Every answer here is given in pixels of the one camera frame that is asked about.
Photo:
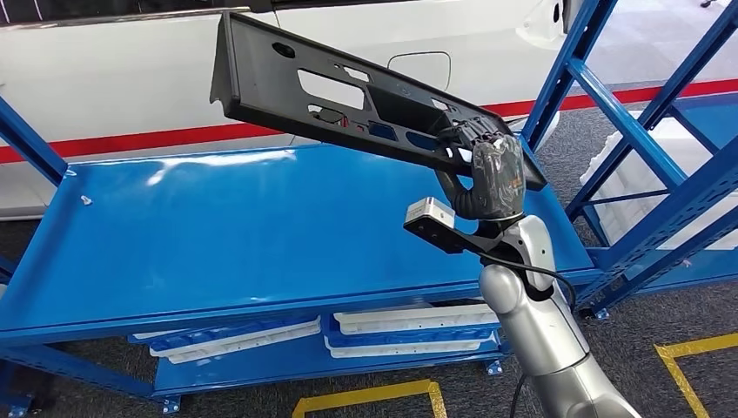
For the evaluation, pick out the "white car with red stripe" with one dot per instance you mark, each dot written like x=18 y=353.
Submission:
x=115 y=86

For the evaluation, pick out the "blue plastic bin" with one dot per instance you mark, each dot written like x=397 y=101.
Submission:
x=277 y=321
x=403 y=337

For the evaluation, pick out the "small white clip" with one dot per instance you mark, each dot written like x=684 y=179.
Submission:
x=86 y=200

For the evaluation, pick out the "yellow floor tape square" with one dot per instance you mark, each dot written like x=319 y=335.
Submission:
x=369 y=394
x=692 y=346

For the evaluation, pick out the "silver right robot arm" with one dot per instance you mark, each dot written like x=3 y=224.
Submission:
x=542 y=340

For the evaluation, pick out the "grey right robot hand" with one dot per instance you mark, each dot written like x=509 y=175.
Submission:
x=499 y=179

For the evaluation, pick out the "long black plastic panel part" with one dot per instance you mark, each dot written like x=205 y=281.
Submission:
x=259 y=69

